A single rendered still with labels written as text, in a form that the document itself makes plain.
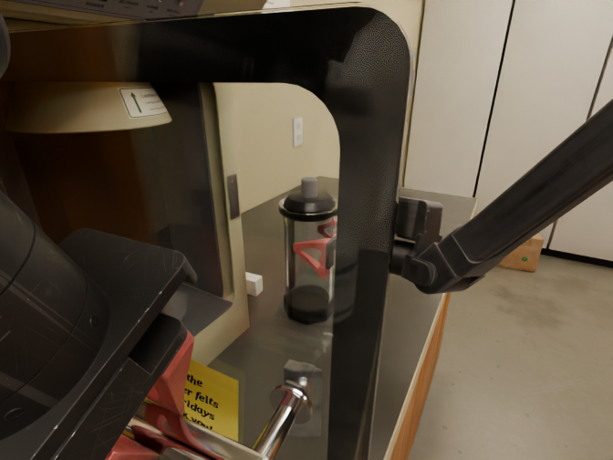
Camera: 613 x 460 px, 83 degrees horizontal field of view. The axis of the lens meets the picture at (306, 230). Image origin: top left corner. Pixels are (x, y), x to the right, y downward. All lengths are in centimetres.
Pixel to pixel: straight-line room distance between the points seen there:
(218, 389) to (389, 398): 37
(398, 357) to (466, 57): 281
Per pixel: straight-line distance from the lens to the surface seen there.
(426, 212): 53
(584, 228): 343
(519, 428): 193
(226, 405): 25
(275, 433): 20
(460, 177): 330
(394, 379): 60
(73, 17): 38
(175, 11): 42
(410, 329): 70
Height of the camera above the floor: 137
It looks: 24 degrees down
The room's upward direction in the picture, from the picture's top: straight up
